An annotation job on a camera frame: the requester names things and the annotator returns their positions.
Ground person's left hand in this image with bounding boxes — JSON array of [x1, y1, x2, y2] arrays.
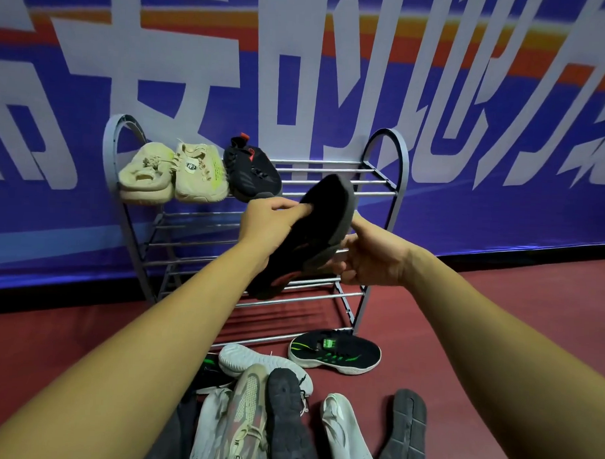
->
[[237, 195, 314, 267]]

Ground person's right hand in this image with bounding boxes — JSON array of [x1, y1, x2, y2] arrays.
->
[[330, 211, 418, 289]]

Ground grey metal shoe rack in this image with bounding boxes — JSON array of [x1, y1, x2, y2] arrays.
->
[[95, 113, 411, 355]]

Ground beige sneaker green stripe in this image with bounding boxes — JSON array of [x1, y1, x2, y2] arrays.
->
[[172, 140, 232, 205]]

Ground black green sneaker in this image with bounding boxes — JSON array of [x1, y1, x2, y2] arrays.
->
[[287, 328, 383, 377], [195, 354, 237, 396]]

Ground beige knit sneaker plain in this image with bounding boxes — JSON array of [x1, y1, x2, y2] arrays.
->
[[116, 140, 177, 207]]

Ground grey white sneaker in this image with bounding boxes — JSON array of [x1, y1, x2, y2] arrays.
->
[[216, 342, 316, 398]]

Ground black orange sneaker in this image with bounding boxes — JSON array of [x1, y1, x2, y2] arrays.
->
[[377, 388, 430, 459]]

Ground white knit sneaker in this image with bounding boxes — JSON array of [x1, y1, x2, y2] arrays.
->
[[189, 386, 234, 459], [319, 392, 383, 459]]

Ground black strap sneaker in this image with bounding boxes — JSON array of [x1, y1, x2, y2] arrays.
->
[[263, 366, 326, 459]]

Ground tan chunky sneaker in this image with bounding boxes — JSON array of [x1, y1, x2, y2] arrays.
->
[[213, 362, 271, 459]]

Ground black shoe orange marks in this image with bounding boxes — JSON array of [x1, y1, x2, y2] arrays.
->
[[143, 395, 184, 459]]

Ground person's right forearm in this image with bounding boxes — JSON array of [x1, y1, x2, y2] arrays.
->
[[393, 245, 605, 459]]

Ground person's left forearm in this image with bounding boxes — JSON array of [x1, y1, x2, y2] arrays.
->
[[0, 235, 273, 459]]

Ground blue printed wall banner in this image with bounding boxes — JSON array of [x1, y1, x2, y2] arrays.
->
[[0, 0, 605, 313]]

